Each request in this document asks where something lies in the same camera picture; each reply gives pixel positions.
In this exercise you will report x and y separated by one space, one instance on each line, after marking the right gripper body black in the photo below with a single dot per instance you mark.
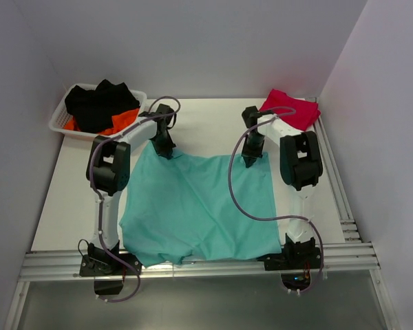
254 146

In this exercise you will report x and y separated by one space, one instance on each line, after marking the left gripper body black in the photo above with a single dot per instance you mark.
166 137

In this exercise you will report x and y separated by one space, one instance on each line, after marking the teal t-shirt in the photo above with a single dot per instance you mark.
211 208

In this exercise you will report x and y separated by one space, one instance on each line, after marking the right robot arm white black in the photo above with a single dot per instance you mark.
300 166

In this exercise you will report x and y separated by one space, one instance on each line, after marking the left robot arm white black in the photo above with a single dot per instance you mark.
108 169

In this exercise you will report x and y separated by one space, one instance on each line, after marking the orange t-shirt in basket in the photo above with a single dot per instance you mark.
119 122

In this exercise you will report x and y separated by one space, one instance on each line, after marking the folded red t-shirt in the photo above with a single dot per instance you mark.
299 114

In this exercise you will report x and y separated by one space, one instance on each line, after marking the black t-shirt in basket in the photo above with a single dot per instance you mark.
93 108

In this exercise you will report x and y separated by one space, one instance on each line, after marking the white plastic basket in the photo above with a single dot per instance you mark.
62 121

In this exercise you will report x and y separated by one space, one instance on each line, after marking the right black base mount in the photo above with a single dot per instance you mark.
299 260

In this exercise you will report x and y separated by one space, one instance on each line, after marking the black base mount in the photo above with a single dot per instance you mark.
109 274
299 260

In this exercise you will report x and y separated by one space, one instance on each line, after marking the aluminium right side rail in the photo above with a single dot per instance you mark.
347 221

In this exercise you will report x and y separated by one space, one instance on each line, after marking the aluminium rail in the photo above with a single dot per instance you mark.
347 221
66 265

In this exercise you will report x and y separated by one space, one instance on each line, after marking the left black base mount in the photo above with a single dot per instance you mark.
109 274

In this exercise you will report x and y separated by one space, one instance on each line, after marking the aluminium front rail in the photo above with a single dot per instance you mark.
66 265

